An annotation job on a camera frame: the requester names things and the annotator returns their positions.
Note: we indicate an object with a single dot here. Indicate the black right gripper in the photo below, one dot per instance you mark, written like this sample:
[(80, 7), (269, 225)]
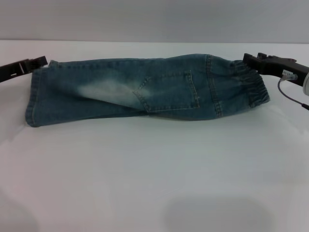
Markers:
[(277, 66)]

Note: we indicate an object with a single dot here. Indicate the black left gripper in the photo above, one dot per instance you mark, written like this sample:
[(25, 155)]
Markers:
[(12, 70)]

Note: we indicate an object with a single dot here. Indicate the blue denim shorts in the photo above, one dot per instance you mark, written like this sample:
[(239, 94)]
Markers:
[(157, 96)]

